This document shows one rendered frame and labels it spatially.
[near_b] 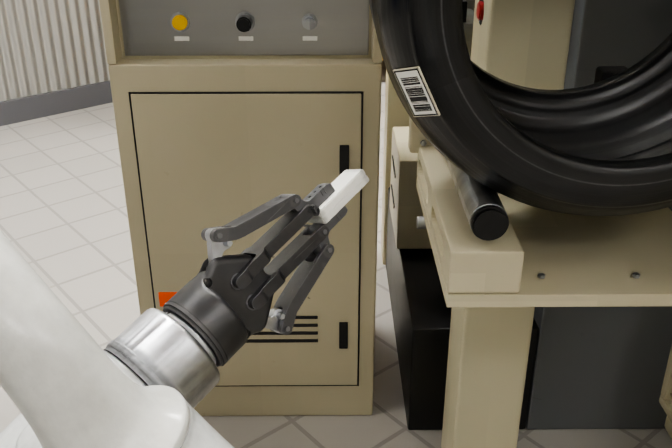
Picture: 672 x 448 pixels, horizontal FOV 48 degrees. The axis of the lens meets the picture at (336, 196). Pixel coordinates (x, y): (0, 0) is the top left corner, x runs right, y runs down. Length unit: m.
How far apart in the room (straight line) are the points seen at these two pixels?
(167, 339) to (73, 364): 0.19
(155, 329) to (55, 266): 2.11
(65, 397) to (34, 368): 0.02
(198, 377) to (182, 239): 1.08
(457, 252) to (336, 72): 0.72
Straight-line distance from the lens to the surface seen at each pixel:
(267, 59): 1.58
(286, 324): 0.72
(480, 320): 1.42
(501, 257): 0.93
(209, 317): 0.66
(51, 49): 4.22
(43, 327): 0.46
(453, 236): 0.94
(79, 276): 2.66
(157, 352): 0.64
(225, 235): 0.68
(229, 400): 1.96
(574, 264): 1.04
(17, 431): 0.64
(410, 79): 0.83
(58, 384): 0.46
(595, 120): 1.16
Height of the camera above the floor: 1.30
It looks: 25 degrees down
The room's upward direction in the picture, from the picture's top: straight up
